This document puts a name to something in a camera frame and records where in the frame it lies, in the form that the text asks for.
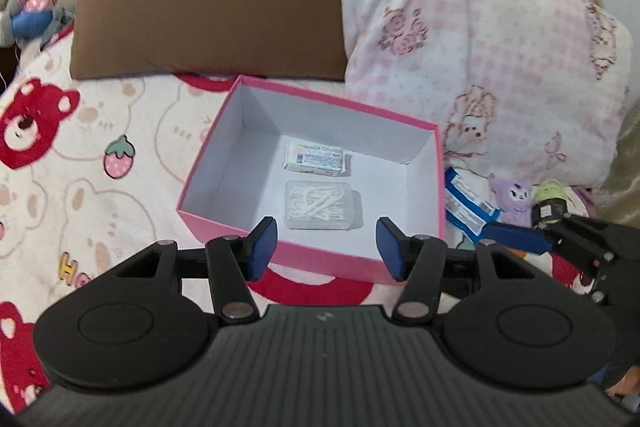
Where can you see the gold satin curtain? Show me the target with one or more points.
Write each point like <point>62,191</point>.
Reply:
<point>627,157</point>

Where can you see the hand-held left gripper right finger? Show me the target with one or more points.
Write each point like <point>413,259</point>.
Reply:
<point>390,247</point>

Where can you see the green yarn skein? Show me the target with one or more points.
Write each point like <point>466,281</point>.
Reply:
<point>550,194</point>

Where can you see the white tissue pack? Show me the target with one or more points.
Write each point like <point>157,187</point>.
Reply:
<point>315,159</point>

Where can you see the pink cardboard box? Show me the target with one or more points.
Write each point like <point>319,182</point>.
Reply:
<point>230,157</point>

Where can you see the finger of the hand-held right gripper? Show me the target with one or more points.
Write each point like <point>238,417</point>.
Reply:
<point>515,237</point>
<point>590,227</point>

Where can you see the purple plush toy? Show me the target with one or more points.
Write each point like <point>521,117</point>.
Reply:
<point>515,199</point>

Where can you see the blue wet wipes pack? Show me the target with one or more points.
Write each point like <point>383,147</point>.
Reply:
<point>465,202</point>

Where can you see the clear cotton swab case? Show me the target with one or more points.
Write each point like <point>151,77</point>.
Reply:
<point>320,204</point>

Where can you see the pink checked cartoon pillow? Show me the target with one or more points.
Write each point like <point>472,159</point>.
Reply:
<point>475,57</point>

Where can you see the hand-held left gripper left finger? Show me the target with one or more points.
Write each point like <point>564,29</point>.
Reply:
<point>262,247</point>

